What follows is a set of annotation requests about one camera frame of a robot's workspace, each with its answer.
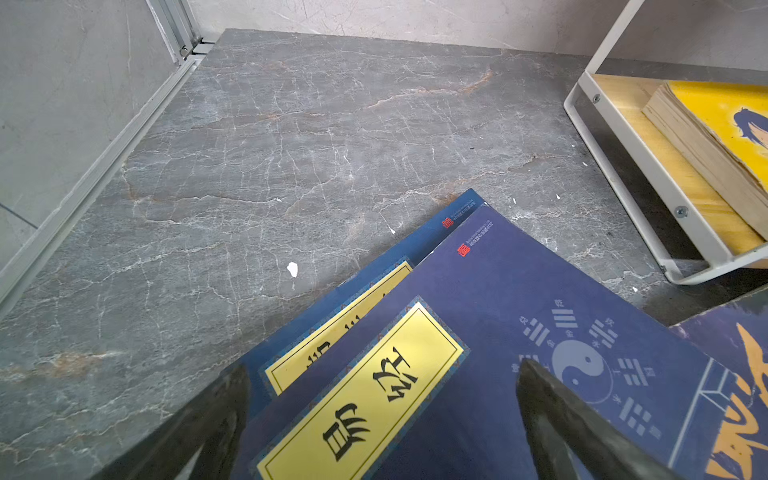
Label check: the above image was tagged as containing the yellow cartoon cover book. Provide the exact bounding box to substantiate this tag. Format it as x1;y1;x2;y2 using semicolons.
642;81;767;237

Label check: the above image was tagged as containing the navy book yin-yang cover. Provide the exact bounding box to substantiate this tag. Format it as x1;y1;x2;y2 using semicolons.
232;205;732;479

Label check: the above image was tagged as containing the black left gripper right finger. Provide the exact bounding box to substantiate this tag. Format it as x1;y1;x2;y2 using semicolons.
516;359;680;479

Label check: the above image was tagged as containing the blue book yellow label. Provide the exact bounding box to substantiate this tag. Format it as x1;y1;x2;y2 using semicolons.
228;189;485;419

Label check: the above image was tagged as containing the dark portrait book left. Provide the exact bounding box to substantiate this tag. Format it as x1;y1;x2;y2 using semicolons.
671;286;767;479

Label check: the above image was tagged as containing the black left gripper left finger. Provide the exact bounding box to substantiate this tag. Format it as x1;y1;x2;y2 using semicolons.
93;365;250;479

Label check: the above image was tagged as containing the white metal wooden shelf rack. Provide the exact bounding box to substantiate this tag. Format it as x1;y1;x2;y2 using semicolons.
563;0;767;285

